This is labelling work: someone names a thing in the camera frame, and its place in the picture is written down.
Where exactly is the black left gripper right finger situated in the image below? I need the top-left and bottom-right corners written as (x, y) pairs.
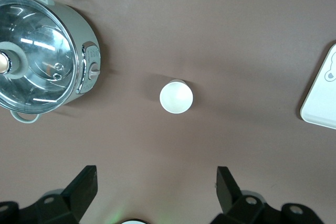
top-left (211, 166), bottom-right (266, 224)

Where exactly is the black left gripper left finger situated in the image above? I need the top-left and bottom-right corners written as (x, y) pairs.
top-left (35, 165), bottom-right (98, 224)

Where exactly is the white cup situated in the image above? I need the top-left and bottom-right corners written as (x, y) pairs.
top-left (159, 79), bottom-right (194, 115)

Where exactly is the cream tray with bear print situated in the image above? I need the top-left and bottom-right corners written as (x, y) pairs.
top-left (299, 40), bottom-right (336, 130)

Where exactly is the glass pot lid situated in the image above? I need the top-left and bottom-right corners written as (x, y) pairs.
top-left (0, 0), bottom-right (81, 111)

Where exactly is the pale green electric pot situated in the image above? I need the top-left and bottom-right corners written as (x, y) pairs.
top-left (0, 0), bottom-right (102, 124)

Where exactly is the brown table mat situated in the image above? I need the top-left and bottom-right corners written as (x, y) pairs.
top-left (0, 0), bottom-right (336, 224)

